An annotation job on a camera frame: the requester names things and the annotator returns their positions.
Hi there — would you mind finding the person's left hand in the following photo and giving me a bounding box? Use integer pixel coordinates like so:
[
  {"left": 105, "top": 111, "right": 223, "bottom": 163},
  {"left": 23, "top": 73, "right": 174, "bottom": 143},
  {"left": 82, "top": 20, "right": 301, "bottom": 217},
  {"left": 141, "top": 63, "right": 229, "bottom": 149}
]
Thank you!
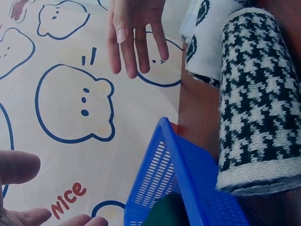
[{"left": 0, "top": 150, "right": 109, "bottom": 226}]

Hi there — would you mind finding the person's right hand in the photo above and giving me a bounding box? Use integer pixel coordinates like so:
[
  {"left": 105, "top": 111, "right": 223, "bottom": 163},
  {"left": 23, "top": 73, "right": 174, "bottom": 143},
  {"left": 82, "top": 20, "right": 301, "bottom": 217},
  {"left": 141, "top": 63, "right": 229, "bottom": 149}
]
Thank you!
[{"left": 105, "top": 0, "right": 170, "bottom": 80}]

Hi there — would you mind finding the white cloth with black smileys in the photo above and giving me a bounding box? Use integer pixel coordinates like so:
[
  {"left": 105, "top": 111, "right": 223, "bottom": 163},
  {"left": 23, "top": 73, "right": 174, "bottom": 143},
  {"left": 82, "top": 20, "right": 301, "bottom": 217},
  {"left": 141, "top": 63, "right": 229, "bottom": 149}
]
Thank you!
[{"left": 179, "top": 0, "right": 257, "bottom": 88}]

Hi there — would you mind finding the dark green cloth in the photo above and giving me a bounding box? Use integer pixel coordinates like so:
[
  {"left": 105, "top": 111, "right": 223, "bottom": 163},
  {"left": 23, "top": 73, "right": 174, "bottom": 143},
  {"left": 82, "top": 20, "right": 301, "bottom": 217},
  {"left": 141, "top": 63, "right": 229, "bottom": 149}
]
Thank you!
[{"left": 142, "top": 194, "right": 189, "bottom": 226}]

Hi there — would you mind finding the black white houndstooth knitted cloth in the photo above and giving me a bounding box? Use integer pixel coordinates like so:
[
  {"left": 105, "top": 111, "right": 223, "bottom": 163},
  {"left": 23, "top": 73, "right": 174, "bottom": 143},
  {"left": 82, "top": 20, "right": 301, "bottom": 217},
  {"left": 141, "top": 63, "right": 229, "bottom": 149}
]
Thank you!
[{"left": 214, "top": 6, "right": 301, "bottom": 196}]

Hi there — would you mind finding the blue plastic mesh basket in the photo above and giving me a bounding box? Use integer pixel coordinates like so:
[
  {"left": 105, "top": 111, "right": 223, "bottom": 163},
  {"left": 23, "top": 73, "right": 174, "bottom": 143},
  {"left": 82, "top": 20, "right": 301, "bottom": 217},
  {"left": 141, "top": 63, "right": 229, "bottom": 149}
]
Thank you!
[{"left": 124, "top": 116, "right": 251, "bottom": 226}]

